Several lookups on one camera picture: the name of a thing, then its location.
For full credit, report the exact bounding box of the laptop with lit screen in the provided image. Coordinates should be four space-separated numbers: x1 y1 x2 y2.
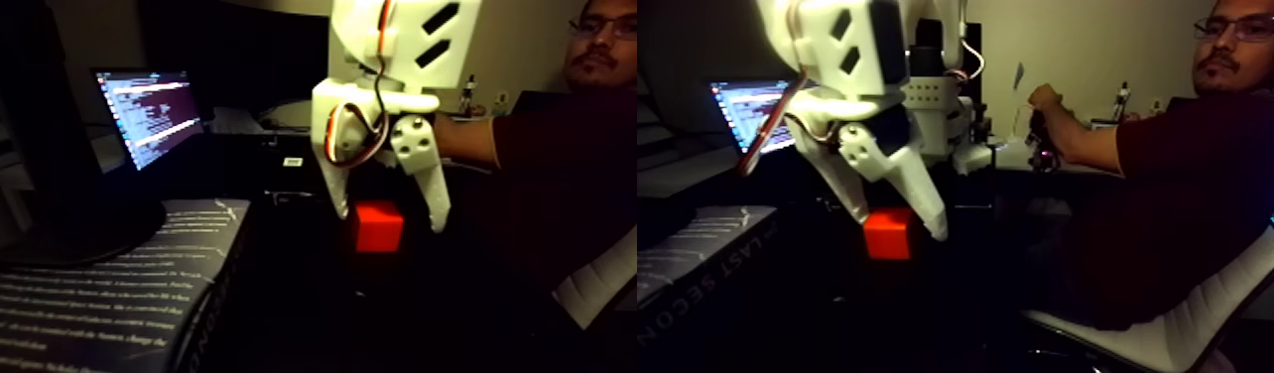
92 67 207 172

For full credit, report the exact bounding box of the wide black monitor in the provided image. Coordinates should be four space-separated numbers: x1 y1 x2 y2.
142 0 331 114

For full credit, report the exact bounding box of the red servo cable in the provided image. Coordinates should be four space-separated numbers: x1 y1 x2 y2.
324 0 392 168

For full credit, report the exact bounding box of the red cube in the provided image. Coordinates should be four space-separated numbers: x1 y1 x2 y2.
353 200 405 254

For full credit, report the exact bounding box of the black box with white print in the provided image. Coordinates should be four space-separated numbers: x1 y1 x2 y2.
0 197 253 373

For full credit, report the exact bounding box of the person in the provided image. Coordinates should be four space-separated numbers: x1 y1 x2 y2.
434 0 638 313

